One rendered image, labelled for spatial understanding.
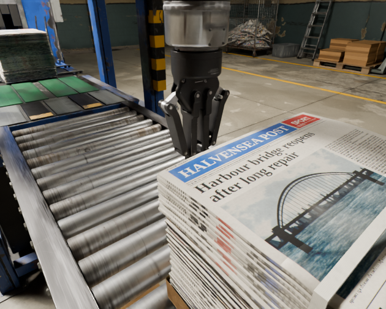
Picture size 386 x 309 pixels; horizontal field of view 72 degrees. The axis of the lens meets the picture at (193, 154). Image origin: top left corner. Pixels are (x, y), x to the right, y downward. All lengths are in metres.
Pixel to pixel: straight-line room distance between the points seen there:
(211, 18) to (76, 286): 0.44
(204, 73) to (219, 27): 0.06
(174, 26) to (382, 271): 0.33
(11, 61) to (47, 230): 1.43
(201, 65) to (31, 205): 0.49
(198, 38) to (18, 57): 1.63
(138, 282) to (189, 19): 0.40
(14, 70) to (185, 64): 1.61
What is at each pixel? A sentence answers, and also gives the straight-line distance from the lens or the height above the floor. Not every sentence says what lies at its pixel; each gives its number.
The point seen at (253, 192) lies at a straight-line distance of 0.26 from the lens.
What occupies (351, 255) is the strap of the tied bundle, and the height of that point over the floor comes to 1.04.
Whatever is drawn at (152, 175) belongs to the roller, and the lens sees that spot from 0.72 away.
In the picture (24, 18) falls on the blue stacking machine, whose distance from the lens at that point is 3.52.
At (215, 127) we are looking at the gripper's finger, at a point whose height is 1.00.
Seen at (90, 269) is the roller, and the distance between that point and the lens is 0.52.
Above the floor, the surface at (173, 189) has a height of 1.02.
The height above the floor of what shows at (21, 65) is 0.89.
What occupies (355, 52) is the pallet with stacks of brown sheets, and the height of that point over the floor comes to 0.38.
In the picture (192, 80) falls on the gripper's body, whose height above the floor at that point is 1.09.
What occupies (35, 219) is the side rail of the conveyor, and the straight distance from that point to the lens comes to 0.66.
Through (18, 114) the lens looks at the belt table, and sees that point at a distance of 1.32.
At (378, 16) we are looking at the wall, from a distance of 7.70.
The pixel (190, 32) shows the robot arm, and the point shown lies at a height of 1.16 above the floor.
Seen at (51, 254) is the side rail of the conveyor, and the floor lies 0.80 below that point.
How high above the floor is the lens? 1.18
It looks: 29 degrees down
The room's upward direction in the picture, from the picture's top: straight up
